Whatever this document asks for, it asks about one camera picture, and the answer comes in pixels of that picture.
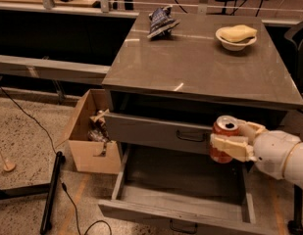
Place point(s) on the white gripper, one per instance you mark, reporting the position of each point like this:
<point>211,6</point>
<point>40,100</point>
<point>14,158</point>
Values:
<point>271,153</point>

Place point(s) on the red coke can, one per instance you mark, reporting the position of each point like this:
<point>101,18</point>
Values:
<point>224,127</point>

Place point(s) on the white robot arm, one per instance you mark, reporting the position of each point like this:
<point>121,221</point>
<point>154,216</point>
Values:
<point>293,165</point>

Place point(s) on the upper grey drawer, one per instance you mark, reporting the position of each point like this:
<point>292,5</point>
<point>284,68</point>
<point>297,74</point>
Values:
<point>159,133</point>

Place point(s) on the open middle grey drawer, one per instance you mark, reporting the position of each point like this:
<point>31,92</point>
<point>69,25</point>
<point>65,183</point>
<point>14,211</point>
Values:
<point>183,192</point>

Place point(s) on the grey drawer cabinet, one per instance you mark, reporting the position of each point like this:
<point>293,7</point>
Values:
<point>190,77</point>

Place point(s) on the white bowl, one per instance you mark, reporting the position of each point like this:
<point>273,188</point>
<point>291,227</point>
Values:
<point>235,46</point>

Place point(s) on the yellow sponge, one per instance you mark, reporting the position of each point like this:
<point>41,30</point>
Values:
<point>238,33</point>

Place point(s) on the blue chip bag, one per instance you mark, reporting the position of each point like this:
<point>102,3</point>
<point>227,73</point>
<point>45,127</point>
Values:
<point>161,21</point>

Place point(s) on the crumpled wrappers in box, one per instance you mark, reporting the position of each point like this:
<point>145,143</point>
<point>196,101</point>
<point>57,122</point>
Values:
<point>97,128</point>

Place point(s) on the cardboard box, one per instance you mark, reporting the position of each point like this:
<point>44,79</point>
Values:
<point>89,156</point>

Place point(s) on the black metal stand leg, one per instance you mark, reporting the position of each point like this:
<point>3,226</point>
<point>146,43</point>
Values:
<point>47,188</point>

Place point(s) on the small wooden spinning top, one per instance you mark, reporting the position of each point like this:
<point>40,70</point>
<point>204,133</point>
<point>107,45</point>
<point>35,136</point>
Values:
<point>7,165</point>

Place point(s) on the grey metal railing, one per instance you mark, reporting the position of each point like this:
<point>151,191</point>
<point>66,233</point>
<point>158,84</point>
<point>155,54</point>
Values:
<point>67,40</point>

